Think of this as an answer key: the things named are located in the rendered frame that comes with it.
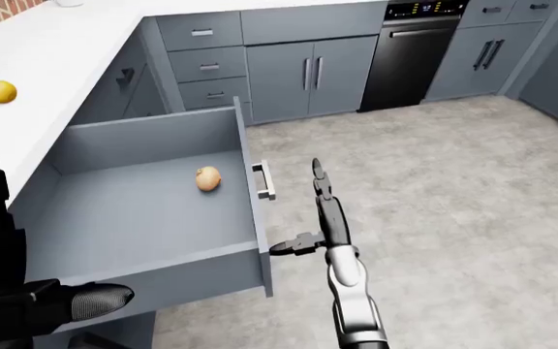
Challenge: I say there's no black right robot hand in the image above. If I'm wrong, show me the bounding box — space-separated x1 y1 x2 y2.
268 157 357 258

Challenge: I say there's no open grey drawer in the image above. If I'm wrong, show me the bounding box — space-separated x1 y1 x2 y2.
6 95 278 334

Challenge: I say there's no wide grey drawer front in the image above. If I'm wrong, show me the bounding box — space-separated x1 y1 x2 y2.
156 10 245 52

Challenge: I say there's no brown onion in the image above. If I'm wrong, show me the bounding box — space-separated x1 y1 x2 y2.
194 166 223 192

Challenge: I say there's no black dishwasher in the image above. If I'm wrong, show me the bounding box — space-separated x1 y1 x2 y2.
357 0 470 113

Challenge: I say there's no yellow lemon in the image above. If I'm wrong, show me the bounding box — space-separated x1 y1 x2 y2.
0 79 18 105

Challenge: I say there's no long grey false panel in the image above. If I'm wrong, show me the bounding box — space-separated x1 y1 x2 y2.
239 0 389 47

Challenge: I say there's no grey corner cabinet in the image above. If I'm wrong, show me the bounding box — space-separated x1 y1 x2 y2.
69 16 174 127

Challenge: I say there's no grey cabinet side block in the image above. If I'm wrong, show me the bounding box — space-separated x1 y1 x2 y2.
517 20 558 123

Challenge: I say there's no silver drawer handle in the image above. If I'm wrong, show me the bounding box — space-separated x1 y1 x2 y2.
251 159 278 202

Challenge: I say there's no grey cabinet door, black handle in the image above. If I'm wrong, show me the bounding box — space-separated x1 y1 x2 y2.
477 20 545 96
425 26 496 102

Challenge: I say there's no silver dishwasher handle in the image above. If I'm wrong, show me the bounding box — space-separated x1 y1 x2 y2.
388 26 458 40

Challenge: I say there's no black cabinet handle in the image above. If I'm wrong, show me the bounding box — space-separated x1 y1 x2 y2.
115 67 137 93

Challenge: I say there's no small grey drawer, black handle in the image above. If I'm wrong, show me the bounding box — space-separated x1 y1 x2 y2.
503 0 557 23
456 0 518 29

